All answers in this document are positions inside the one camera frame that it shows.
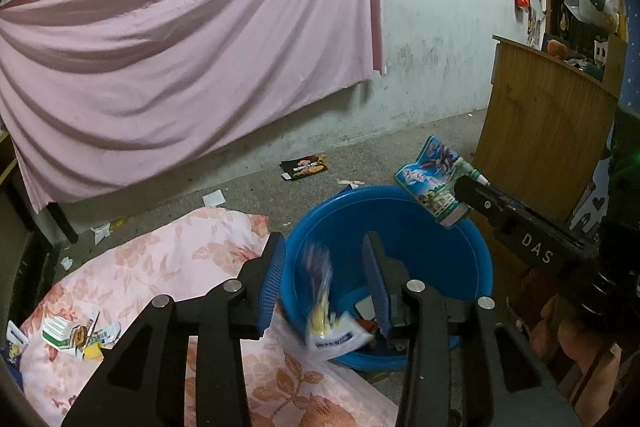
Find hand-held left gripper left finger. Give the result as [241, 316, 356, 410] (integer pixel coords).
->
[61, 232, 287, 427]

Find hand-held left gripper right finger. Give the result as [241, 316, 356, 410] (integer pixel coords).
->
[362, 232, 583, 427]

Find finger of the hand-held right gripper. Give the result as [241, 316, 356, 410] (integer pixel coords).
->
[452, 176, 601, 269]

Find white yellow snack packet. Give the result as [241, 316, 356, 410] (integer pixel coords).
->
[301, 242, 376, 363]

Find blue plastic bucket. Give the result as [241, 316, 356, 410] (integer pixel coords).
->
[285, 185, 494, 370]

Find teal snack packet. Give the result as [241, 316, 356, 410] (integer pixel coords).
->
[394, 135, 488, 228]

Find person's right hand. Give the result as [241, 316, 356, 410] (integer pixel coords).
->
[530, 294, 626, 413]

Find pink floral blanket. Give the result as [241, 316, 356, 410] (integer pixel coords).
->
[17, 207, 401, 427]

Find wooden cabinet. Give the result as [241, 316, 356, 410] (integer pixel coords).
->
[472, 34, 626, 238]

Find black snack wrapper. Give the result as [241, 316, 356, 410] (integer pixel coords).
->
[280, 154, 329, 182]

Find white torn packet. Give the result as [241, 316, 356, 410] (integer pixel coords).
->
[90, 321, 121, 344]

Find blue dotted curtain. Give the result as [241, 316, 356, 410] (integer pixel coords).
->
[570, 0, 640, 238]

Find clear plastic bag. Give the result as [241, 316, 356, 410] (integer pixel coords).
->
[562, 0, 608, 25]

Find green white packet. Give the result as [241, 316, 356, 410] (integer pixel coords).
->
[41, 316, 76, 350]

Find pink hanging sheet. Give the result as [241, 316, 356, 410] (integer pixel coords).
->
[0, 0, 391, 214]

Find blue yellow packet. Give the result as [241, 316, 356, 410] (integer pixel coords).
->
[0, 322, 28, 365]

